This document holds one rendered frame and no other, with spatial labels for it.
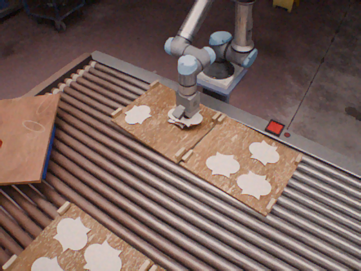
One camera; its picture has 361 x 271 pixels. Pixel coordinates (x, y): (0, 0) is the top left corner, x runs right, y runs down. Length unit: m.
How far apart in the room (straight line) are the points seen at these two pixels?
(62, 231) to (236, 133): 0.83
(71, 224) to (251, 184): 0.70
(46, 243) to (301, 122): 2.35
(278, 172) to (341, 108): 2.01
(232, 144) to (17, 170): 0.90
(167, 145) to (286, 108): 1.85
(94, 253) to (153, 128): 0.62
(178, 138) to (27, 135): 0.67
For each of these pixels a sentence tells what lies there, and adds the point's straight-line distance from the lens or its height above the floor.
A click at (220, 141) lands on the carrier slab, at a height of 0.94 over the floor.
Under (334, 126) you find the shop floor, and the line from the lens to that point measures 3.01.
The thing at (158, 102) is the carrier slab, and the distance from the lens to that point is 1.53.
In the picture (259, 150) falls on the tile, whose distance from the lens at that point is 1.34.
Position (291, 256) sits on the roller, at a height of 0.92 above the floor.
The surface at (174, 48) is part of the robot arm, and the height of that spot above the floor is 1.25.
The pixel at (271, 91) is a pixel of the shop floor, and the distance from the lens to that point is 3.15.
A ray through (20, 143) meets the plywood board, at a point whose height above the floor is 1.04.
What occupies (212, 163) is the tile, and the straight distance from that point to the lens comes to 1.27.
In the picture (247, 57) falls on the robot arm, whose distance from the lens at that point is 1.57.
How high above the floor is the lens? 1.97
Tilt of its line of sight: 48 degrees down
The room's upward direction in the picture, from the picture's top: 1 degrees counter-clockwise
